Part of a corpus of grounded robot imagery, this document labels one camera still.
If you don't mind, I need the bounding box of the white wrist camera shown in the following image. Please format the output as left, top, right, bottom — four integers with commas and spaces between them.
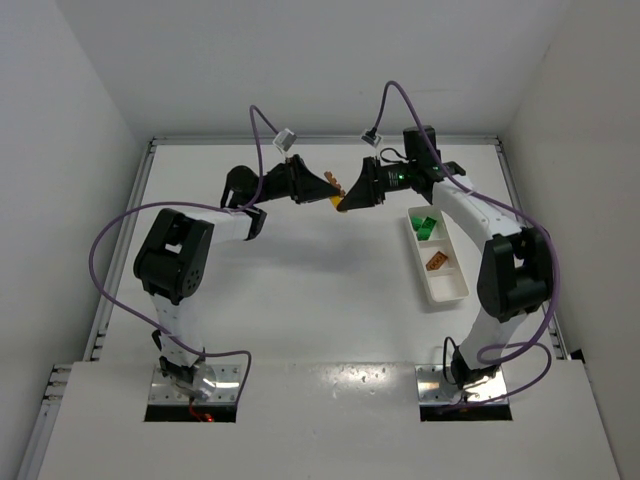
272, 128, 297, 157
360, 128, 382, 157

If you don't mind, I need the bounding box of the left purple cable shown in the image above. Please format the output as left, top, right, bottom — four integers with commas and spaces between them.
88, 104, 252, 401

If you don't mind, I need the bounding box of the metal base plate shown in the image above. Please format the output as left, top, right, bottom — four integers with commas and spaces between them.
415, 364, 507, 407
148, 364, 241, 406

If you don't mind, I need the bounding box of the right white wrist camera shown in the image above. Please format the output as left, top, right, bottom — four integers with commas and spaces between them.
360, 128, 382, 157

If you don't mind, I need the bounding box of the aluminium frame rail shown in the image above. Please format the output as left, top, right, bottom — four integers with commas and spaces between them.
496, 141, 586, 364
14, 138, 157, 480

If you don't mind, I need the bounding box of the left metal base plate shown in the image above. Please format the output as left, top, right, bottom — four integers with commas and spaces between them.
148, 364, 241, 406

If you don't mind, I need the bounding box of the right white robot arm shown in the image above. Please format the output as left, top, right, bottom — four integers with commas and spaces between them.
337, 125, 559, 387

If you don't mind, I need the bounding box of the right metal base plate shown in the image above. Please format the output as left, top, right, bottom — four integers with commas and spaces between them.
415, 364, 507, 407

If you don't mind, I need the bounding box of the aluminium frame rail left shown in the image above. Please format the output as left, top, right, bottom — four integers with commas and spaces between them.
14, 138, 157, 480

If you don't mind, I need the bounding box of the white divided plastic tray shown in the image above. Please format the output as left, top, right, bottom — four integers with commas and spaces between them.
404, 205, 469, 307

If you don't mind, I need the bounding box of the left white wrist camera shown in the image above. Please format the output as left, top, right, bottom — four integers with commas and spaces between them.
272, 128, 297, 157

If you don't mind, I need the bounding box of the brown lego brick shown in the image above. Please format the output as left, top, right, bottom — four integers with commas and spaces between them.
324, 171, 346, 197
425, 251, 449, 272

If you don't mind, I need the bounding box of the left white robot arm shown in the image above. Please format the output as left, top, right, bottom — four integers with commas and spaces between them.
133, 155, 345, 401

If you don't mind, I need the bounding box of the aluminium frame rail right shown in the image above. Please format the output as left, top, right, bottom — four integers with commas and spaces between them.
496, 141, 586, 364

